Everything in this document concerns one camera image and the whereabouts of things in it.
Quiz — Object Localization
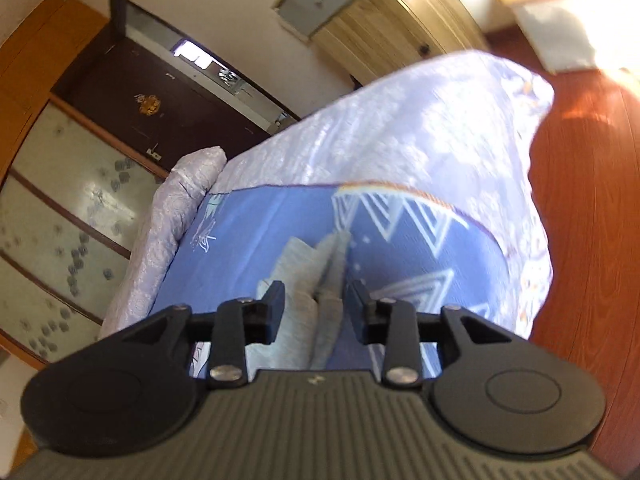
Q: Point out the grey sweatpants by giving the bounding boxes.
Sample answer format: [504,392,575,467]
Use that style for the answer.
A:
[246,230,350,376]

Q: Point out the blue patterned bed sheet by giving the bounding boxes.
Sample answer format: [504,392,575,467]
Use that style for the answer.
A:
[154,185,515,371]

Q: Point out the dark wooden door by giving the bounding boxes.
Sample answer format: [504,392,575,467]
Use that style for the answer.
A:
[52,0,299,171]

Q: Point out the pale lilac floral quilt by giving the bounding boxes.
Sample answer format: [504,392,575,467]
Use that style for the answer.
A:
[101,51,554,337]

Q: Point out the light wooden cabinet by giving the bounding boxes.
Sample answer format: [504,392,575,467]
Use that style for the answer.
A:
[272,0,488,84]

